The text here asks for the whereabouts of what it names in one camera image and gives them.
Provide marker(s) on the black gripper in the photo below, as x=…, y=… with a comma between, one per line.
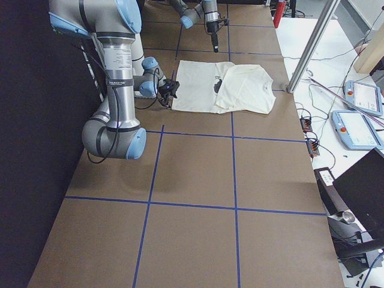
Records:
x=167, y=95
x=212, y=27

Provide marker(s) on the cream long-sleeve cat shirt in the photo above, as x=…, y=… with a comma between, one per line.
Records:
x=223, y=87

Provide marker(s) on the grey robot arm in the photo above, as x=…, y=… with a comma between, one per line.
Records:
x=204, y=10
x=114, y=131

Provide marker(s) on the red cylinder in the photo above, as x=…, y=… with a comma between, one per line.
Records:
x=279, y=11

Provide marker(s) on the black orange connector hub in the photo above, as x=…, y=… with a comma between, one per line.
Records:
x=305, y=122

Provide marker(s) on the wooden board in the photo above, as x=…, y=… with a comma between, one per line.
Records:
x=373, y=53

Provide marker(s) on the far blue teach pendant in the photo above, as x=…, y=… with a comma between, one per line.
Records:
x=365, y=96

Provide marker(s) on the blue teach pendant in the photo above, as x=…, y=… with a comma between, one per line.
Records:
x=355, y=130
x=365, y=96

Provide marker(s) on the near blue teach pendant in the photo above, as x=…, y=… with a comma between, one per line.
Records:
x=355, y=130

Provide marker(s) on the black box with white label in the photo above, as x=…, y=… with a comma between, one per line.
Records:
x=332, y=201

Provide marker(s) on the black monitor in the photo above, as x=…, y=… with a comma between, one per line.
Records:
x=361, y=188

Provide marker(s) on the steel cup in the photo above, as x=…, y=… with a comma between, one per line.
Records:
x=347, y=217

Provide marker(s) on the grey aluminium frame post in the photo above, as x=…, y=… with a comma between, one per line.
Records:
x=319, y=29

